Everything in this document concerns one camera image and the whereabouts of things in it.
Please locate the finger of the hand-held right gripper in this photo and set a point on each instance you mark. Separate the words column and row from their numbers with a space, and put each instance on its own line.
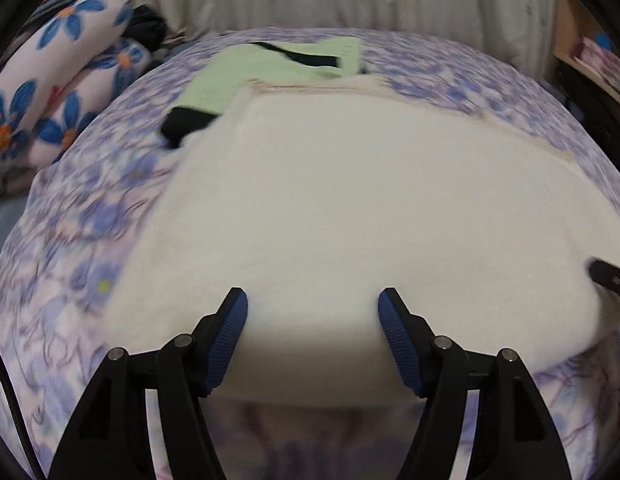
column 612, row 280

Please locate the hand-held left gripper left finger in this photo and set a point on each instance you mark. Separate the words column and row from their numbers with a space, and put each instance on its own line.
column 227, row 340

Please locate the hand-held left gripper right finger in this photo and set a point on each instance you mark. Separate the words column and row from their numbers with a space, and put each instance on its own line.
column 397, row 340

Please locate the dark clothes heap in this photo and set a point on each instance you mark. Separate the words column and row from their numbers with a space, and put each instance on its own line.
column 147, row 25

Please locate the purple floral blanket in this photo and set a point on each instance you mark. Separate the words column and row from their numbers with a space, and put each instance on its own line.
column 65, row 260

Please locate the small blue box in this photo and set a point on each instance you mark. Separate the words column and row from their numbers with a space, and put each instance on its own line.
column 602, row 41

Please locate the wooden shelf unit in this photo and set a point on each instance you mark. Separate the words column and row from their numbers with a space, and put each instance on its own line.
column 570, row 25

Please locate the light green garment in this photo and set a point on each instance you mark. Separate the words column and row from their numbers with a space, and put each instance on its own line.
column 225, row 75

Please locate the blue floral pillow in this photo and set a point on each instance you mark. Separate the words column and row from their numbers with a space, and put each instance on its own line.
column 50, row 125

